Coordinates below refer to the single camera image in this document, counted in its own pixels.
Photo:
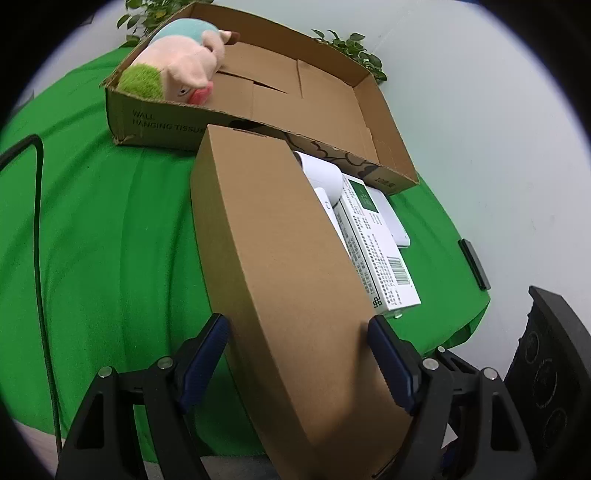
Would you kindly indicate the white rounded device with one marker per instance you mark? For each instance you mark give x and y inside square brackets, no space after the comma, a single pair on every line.
[392,221]

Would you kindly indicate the small black flat device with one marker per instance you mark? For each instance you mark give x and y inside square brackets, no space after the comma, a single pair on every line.
[475,265]

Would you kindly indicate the green potted plant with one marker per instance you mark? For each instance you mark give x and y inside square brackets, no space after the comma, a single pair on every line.
[152,14]
[355,50]

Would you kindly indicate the pink pig plush toy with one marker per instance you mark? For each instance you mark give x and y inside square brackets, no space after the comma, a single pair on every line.
[184,64]

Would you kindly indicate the large cardboard box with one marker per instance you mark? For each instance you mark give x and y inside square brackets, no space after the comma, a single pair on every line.
[318,110]

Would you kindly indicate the white green-label medicine box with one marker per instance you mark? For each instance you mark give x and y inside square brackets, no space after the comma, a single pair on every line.
[378,249]

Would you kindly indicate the green tablecloth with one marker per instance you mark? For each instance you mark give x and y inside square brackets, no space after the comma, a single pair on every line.
[115,230]

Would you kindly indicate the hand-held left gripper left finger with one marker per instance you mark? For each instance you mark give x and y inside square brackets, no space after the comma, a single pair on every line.
[205,360]

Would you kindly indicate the long brown cardboard box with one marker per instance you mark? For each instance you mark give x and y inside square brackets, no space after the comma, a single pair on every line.
[277,277]

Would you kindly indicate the white hair dryer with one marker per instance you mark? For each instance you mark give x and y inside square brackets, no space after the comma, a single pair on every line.
[321,173]

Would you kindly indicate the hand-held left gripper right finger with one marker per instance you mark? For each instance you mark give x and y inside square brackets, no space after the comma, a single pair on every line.
[392,364]

